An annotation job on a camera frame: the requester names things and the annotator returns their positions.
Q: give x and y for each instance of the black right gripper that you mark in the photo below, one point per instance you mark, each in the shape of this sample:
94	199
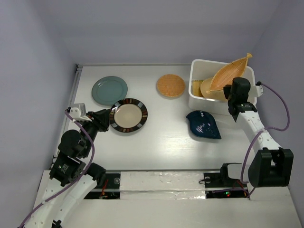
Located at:
227	90

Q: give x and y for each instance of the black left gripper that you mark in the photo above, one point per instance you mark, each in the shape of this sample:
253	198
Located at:
101	118

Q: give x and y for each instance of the plain orange round plate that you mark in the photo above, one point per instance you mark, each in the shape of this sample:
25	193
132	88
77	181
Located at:
206	93

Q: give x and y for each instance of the leaf shaped orange woven tray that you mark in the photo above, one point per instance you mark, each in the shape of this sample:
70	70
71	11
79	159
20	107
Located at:
226	74

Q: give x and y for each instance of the yellow green woven bamboo tray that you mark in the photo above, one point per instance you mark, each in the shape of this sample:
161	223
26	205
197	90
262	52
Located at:
196	91

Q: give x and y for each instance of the dark blue shell shaped plate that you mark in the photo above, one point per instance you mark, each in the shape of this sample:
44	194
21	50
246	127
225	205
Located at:
202	124

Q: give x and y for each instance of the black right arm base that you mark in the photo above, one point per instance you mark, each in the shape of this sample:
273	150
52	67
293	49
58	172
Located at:
220	186

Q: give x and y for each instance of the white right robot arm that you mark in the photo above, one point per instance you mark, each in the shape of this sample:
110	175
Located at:
167	135

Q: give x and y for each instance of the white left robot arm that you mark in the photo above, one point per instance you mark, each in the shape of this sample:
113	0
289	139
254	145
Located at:
73	173

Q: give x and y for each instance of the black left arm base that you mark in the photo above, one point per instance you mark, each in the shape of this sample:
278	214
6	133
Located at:
109	189

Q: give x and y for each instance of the white plastic bin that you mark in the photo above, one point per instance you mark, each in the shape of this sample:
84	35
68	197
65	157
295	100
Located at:
204	69

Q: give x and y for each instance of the black rimmed beige plate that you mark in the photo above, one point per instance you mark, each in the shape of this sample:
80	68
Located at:
128	115

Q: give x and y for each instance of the teal round ceramic plate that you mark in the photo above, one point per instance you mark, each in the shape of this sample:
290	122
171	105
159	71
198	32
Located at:
108	90

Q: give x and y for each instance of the round orange woven basket plate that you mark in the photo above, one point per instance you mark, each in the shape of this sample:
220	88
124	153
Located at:
171	85

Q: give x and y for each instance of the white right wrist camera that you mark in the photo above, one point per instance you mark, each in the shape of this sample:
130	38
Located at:
256	90

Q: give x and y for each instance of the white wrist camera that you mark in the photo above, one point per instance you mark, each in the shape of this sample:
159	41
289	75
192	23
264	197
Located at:
78	112
256	90

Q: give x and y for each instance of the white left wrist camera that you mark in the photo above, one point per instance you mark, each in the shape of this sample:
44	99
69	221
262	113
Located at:
78	112

